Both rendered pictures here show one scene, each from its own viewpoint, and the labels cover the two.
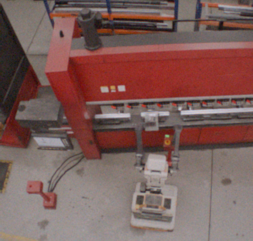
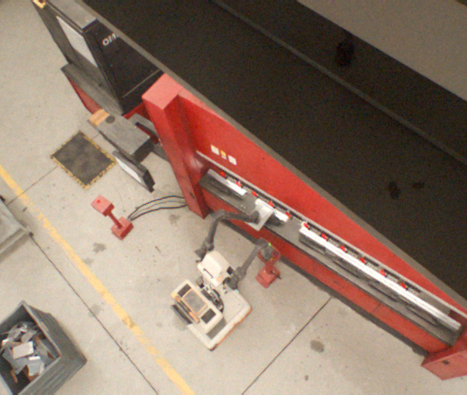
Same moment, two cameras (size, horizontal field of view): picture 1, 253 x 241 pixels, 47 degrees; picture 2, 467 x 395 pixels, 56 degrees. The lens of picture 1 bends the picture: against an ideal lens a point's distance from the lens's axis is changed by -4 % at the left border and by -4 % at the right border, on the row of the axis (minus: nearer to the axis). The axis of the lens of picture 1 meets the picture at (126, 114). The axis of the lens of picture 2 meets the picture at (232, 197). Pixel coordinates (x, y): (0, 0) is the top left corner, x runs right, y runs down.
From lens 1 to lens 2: 151 cm
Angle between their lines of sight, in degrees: 20
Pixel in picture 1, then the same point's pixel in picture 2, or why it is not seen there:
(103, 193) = (178, 257)
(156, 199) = (198, 303)
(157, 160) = (213, 263)
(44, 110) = (128, 136)
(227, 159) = (340, 322)
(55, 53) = (167, 81)
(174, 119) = (291, 230)
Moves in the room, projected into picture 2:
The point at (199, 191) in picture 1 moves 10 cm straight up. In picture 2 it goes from (276, 331) to (276, 329)
